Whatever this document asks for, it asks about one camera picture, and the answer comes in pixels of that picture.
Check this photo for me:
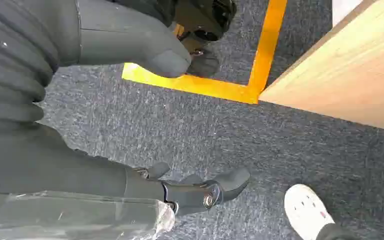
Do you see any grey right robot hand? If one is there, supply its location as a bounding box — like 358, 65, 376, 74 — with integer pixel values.
0, 0, 252, 217

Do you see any clear plastic film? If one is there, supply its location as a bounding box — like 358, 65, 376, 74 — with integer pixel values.
0, 191, 176, 240

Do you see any ribbed grey right arm sleeve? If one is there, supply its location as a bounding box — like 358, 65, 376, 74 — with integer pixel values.
0, 0, 60, 131

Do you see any person's left white shoe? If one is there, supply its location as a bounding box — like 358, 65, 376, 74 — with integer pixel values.
283, 183, 336, 240

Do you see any pale wooden desk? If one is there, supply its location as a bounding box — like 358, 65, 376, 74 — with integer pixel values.
258, 0, 384, 134

